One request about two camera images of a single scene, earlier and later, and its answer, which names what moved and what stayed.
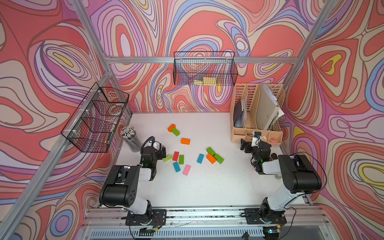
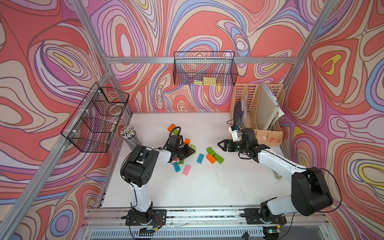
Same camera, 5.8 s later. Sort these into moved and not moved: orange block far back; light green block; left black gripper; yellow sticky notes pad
Moved: light green block; left black gripper
Not moved: orange block far back; yellow sticky notes pad
